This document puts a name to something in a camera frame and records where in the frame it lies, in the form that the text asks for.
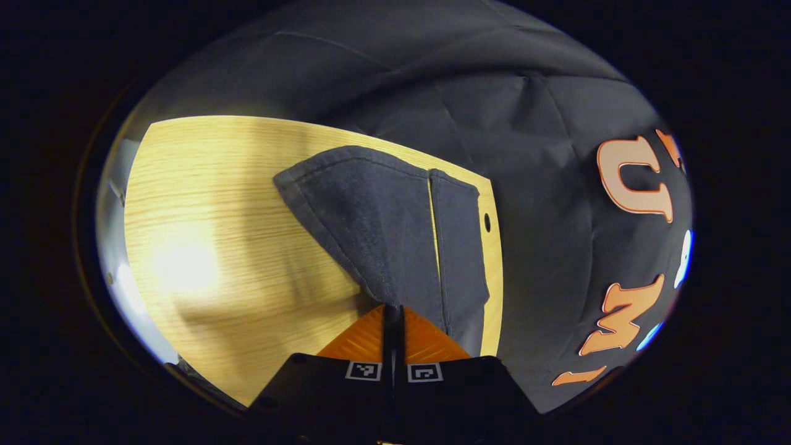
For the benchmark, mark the black backdrop cloth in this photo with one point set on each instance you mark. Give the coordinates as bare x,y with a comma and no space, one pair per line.
544,142

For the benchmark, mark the dark jeans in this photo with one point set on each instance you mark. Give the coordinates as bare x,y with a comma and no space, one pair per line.
377,228

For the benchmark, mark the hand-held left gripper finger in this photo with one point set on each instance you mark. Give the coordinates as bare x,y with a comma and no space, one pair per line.
399,346
389,346

